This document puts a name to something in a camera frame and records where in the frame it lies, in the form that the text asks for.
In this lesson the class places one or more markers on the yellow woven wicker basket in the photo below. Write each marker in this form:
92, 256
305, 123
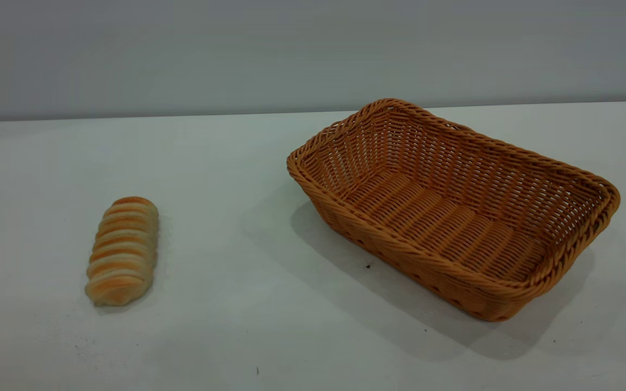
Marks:
443, 217

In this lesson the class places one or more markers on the striped long bread roll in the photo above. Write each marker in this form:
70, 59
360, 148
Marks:
123, 250

